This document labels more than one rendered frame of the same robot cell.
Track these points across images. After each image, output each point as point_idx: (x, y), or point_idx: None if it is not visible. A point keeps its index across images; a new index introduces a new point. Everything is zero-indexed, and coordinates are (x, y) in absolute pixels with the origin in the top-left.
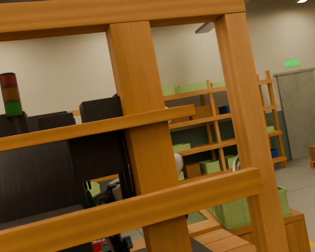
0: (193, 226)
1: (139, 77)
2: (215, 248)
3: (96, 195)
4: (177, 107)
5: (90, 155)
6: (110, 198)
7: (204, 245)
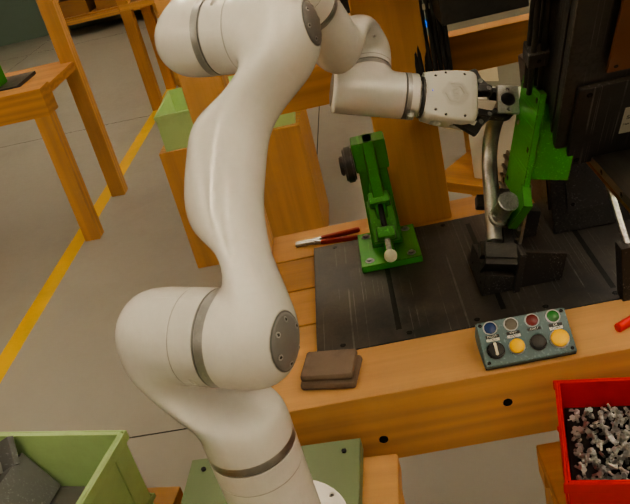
0: (277, 392)
1: None
2: (296, 305)
3: (509, 86)
4: None
5: None
6: (482, 116)
7: (307, 322)
